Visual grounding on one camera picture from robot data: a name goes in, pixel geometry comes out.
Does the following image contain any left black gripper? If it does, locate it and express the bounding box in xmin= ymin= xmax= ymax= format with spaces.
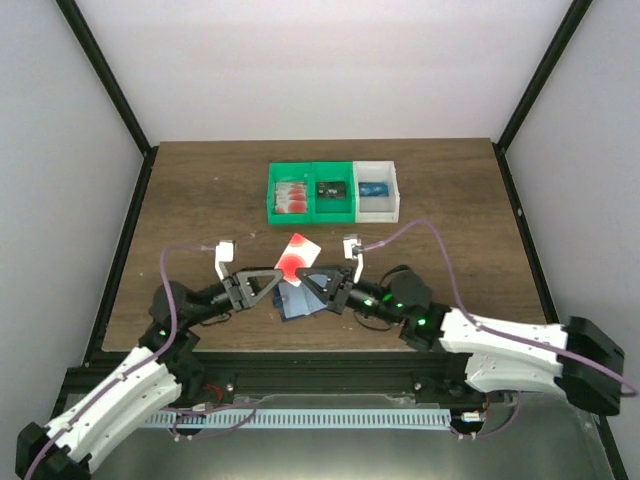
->
xmin=184 ymin=268 xmax=286 ymax=330

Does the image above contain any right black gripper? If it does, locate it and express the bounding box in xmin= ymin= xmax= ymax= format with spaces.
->
xmin=296 ymin=265 xmax=404 ymax=327

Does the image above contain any blue leather card holder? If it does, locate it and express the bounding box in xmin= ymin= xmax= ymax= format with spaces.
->
xmin=272 ymin=281 xmax=328 ymax=322

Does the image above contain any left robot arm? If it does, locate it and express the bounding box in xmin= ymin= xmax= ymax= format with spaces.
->
xmin=15 ymin=268 xmax=283 ymax=479

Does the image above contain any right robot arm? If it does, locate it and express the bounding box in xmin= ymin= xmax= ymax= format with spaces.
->
xmin=296 ymin=265 xmax=624 ymax=416

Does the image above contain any red white card in bin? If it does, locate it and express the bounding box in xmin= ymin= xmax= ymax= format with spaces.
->
xmin=273 ymin=182 xmax=308 ymax=215

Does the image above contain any black card in bin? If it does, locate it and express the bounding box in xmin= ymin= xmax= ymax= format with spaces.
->
xmin=316 ymin=181 xmax=347 ymax=200

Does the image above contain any blue card in bin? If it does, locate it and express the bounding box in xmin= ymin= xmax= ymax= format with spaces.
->
xmin=358 ymin=182 xmax=389 ymax=198

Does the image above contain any green double storage bin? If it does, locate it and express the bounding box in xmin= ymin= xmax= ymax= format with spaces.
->
xmin=266 ymin=161 xmax=355 ymax=225

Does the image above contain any white storage bin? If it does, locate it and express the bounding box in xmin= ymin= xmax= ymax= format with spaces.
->
xmin=353 ymin=160 xmax=400 ymax=223

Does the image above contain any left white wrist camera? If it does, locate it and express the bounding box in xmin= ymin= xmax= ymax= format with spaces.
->
xmin=214 ymin=240 xmax=235 ymax=280

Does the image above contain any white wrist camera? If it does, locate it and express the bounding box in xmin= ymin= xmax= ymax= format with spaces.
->
xmin=214 ymin=240 xmax=235 ymax=280
xmin=343 ymin=234 xmax=364 ymax=284

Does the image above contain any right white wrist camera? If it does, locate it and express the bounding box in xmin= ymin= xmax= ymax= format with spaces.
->
xmin=343 ymin=234 xmax=364 ymax=284

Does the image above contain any black aluminium frame rail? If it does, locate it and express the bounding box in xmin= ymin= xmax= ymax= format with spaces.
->
xmin=64 ymin=349 xmax=594 ymax=406

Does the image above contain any light blue slotted cable duct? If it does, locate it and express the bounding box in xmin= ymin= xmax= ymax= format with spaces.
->
xmin=143 ymin=408 xmax=451 ymax=431

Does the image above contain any left black frame post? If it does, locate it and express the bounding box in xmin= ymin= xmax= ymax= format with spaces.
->
xmin=54 ymin=0 xmax=152 ymax=156

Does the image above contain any black frame post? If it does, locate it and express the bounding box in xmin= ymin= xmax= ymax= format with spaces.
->
xmin=54 ymin=0 xmax=152 ymax=156
xmin=495 ymin=0 xmax=594 ymax=151

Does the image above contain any right black frame post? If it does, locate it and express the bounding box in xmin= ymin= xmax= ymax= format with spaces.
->
xmin=495 ymin=0 xmax=594 ymax=151

